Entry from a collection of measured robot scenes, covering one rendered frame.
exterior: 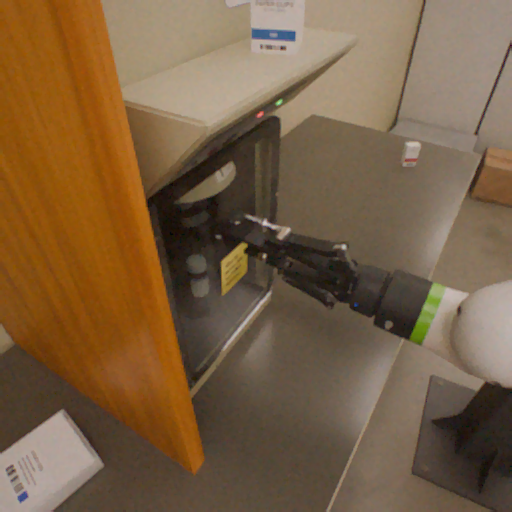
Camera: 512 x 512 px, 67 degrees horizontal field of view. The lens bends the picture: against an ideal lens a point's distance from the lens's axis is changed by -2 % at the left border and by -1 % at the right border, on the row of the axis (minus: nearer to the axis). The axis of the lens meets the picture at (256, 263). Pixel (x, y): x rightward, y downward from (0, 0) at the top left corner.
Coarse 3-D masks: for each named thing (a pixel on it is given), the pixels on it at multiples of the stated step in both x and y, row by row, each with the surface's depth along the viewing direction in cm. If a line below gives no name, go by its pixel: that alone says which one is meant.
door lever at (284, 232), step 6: (264, 222) 70; (264, 228) 71; (270, 228) 70; (276, 228) 70; (282, 228) 69; (288, 228) 69; (276, 234) 68; (282, 234) 68; (288, 234) 69; (264, 252) 65; (258, 258) 65; (264, 258) 64
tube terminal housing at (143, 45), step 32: (128, 0) 33; (160, 0) 36; (192, 0) 39; (224, 0) 43; (128, 32) 34; (160, 32) 37; (192, 32) 41; (224, 32) 45; (128, 64) 35; (160, 64) 38; (224, 352) 80
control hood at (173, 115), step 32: (320, 32) 50; (192, 64) 40; (224, 64) 40; (256, 64) 40; (288, 64) 40; (320, 64) 43; (128, 96) 34; (160, 96) 34; (192, 96) 34; (224, 96) 34; (256, 96) 34; (160, 128) 32; (192, 128) 31; (224, 128) 34; (160, 160) 35
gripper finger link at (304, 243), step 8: (288, 240) 61; (296, 240) 61; (304, 240) 60; (312, 240) 60; (320, 240) 60; (296, 248) 61; (304, 248) 60; (312, 248) 59; (320, 248) 58; (328, 248) 58; (336, 248) 57; (328, 256) 58; (336, 256) 57
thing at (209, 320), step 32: (256, 128) 57; (224, 160) 52; (256, 160) 60; (160, 192) 44; (192, 192) 49; (224, 192) 55; (256, 192) 64; (160, 224) 46; (192, 224) 52; (224, 224) 59; (256, 224) 68; (192, 256) 54; (224, 256) 63; (192, 288) 58; (256, 288) 79; (192, 320) 61; (224, 320) 72; (192, 352) 65
